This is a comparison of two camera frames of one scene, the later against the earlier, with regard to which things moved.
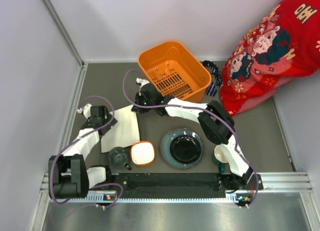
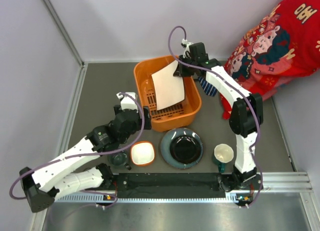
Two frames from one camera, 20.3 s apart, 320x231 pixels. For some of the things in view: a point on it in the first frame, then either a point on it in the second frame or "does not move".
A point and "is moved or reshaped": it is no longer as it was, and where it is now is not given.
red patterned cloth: (282, 45) does not move
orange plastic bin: (175, 70) is moved or reshaped
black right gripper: (140, 109) → (180, 72)
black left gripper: (110, 124) → (147, 118)
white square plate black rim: (124, 133) is moved or reshaped
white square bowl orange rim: (142, 153) does not move
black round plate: (185, 149) does not move
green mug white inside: (221, 157) does not move
